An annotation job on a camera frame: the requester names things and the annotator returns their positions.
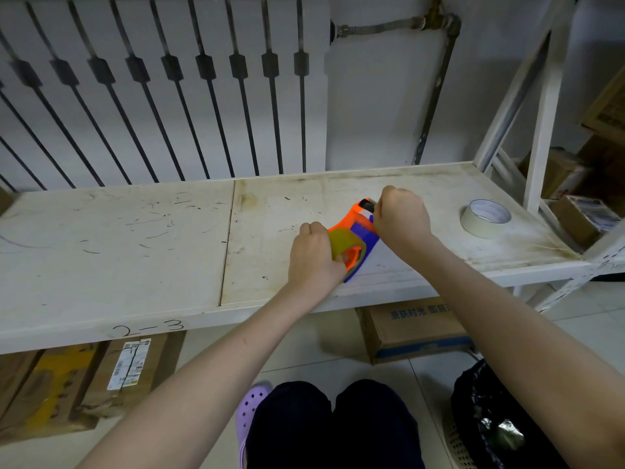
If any person's right hand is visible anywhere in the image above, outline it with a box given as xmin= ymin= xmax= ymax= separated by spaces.
xmin=372 ymin=185 xmax=436 ymax=262

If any person's left hand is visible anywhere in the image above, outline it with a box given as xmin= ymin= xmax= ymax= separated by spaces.
xmin=286 ymin=221 xmax=348 ymax=304

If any yellow tape roll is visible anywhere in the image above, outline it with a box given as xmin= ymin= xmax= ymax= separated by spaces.
xmin=327 ymin=227 xmax=367 ymax=269

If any orange blue tape dispenser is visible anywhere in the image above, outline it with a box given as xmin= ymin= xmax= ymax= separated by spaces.
xmin=327 ymin=197 xmax=382 ymax=284

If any white tape roll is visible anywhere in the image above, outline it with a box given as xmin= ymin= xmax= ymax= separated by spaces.
xmin=460 ymin=199 xmax=512 ymax=240

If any person's right forearm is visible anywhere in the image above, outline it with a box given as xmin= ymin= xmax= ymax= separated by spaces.
xmin=408 ymin=234 xmax=625 ymax=469

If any person's left forearm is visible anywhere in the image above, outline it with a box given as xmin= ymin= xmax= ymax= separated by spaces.
xmin=77 ymin=283 xmax=338 ymax=469

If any person's left leg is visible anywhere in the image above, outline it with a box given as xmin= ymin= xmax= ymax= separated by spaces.
xmin=243 ymin=380 xmax=333 ymax=469

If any person's leg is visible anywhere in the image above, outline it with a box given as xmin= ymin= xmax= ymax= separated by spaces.
xmin=243 ymin=380 xmax=333 ymax=469
xmin=333 ymin=379 xmax=426 ymax=469

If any person's right leg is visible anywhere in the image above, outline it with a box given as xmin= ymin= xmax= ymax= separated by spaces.
xmin=333 ymin=379 xmax=426 ymax=469

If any blue striped cardboard box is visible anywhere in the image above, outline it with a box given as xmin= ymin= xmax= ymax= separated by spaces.
xmin=356 ymin=296 xmax=477 ymax=365

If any grey metal pipe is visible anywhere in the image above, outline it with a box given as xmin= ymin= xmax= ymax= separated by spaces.
xmin=331 ymin=13 xmax=462 ymax=165

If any purple clog shoe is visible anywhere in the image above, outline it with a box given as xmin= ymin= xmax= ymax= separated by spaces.
xmin=236 ymin=381 xmax=273 ymax=469

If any small brown cardboard box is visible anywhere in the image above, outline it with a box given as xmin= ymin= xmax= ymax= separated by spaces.
xmin=517 ymin=147 xmax=592 ymax=200

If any small labelled cardboard parcel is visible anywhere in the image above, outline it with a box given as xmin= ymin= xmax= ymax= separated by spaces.
xmin=549 ymin=195 xmax=622 ymax=249

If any white labelled long cardboard box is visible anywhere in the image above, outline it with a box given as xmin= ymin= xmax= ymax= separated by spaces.
xmin=73 ymin=330 xmax=186 ymax=419

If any white radiator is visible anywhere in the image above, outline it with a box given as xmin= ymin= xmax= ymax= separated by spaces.
xmin=0 ymin=0 xmax=332 ymax=193

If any white metal shelf rack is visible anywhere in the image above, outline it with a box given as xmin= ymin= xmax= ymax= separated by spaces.
xmin=0 ymin=0 xmax=625 ymax=355

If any black bin bag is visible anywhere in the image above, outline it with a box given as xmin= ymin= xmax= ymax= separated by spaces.
xmin=450 ymin=358 xmax=570 ymax=469

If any white perforated shelf rack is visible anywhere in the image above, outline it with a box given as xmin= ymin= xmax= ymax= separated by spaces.
xmin=535 ymin=229 xmax=625 ymax=313

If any dark brown cardboard box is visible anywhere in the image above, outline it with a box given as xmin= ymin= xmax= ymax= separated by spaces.
xmin=576 ymin=134 xmax=625 ymax=218

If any beige mesh waste basket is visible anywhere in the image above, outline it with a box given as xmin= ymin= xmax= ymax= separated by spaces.
xmin=441 ymin=414 xmax=477 ymax=469

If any yellow taped cardboard box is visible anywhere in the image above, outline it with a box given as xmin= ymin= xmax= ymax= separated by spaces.
xmin=0 ymin=341 xmax=101 ymax=443

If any brass valve red handle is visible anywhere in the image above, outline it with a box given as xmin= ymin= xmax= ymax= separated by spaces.
xmin=422 ymin=0 xmax=448 ymax=31

